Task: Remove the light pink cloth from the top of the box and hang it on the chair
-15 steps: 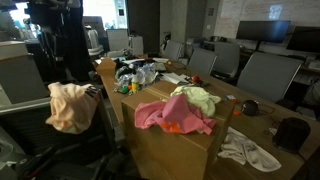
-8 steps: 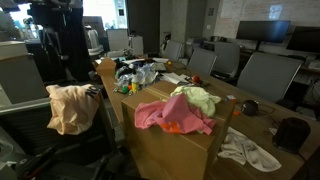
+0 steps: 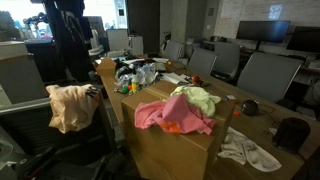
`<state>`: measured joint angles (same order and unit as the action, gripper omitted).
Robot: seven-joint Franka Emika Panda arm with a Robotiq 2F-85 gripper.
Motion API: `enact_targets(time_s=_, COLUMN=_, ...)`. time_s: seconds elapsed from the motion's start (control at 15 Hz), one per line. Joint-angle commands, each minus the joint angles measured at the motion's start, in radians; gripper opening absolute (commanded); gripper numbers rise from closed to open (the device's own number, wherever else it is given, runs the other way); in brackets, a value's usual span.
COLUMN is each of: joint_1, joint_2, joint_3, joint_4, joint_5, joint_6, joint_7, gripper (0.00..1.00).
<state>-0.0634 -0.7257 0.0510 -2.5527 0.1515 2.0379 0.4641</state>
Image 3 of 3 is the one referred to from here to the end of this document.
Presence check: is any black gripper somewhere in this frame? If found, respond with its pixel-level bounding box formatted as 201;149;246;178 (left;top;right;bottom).
64;32;102;100

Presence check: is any light pink cloth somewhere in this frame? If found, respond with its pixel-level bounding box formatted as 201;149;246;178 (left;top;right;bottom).
45;83;101;135

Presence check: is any small white box unit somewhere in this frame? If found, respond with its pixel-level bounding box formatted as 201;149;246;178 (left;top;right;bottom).
128;35;145;56

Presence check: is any grey office chair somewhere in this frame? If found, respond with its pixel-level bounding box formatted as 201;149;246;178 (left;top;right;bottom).
236;51;305;103
162;39;185;62
187;47;218;77
212;41;241;80
0;87;116;180

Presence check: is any hot pink cloth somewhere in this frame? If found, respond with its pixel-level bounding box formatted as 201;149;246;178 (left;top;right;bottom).
134;92;217;136

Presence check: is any large cardboard box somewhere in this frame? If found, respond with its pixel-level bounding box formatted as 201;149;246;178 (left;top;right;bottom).
120;79;236;180

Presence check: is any light green cloth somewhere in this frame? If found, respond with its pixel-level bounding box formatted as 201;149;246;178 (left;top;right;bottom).
169;85;223;119

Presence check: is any white rounded appliance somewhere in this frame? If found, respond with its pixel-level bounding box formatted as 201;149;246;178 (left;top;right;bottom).
89;29;105;57

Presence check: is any yellow bottle white cap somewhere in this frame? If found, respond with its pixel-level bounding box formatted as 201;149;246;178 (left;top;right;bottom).
131;73;140;93

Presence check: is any white cabinet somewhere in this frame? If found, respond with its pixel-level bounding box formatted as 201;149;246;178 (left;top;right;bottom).
106;28;130;52

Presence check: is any clear plastic bag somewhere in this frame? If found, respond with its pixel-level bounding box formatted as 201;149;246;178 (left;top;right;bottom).
114;62;160;88

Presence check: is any grey beige cabinet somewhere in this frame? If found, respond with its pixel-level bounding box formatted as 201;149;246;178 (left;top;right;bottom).
0;40;48;105

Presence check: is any stack of white papers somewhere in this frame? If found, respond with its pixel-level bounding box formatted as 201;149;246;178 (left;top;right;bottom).
161;72;190;85

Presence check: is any dark potted plant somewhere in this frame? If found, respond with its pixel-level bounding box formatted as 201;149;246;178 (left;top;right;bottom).
0;9;21;40

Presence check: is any black round speaker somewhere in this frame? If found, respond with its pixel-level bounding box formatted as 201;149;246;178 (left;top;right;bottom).
241;99;260;117

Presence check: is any white grey rag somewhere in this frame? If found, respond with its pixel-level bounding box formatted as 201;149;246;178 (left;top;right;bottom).
217;126;283;174

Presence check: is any black computer monitor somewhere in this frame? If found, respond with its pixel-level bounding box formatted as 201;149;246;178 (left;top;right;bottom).
235;20;292;52
286;26;320;54

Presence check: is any black cylinder speaker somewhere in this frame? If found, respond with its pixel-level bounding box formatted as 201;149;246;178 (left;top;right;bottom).
272;116;312;155

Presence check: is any grey white bag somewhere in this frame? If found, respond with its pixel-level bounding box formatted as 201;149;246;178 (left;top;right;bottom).
302;78;320;108

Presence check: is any black camera on stand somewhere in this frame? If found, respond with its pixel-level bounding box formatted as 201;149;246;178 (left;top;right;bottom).
22;12;48;28

